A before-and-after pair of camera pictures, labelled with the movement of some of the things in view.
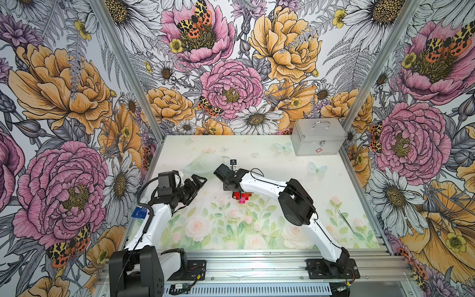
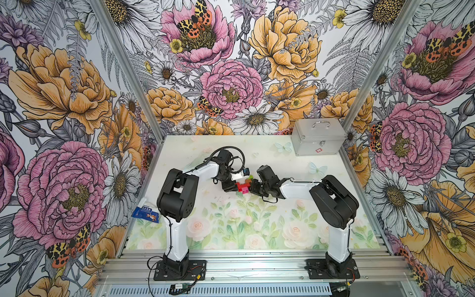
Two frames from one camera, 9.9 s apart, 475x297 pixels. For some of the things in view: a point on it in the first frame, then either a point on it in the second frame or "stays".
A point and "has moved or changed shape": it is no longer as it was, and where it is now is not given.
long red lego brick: [247, 195] has moved or changed shape
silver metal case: [318, 136] stays
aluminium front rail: [288, 266] stays
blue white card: [140, 212] stays
